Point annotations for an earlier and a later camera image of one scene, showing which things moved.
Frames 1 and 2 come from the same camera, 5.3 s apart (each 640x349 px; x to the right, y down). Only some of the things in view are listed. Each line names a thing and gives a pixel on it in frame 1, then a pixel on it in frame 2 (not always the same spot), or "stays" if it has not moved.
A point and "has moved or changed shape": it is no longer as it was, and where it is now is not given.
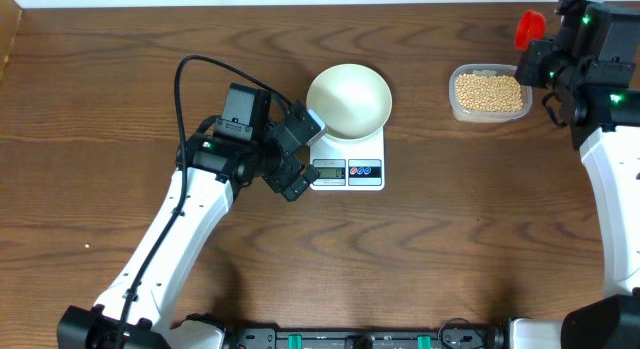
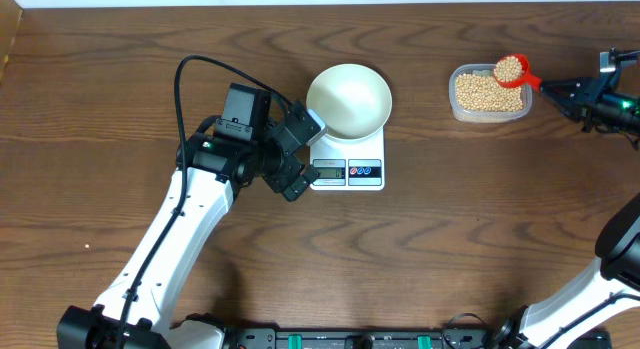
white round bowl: [353, 101] stays
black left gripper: [279, 179] stays
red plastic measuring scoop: [531, 26] has moved or changed shape
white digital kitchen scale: [349, 165] stays
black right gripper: [527, 72] → [590, 91]
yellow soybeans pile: [488, 93] stays
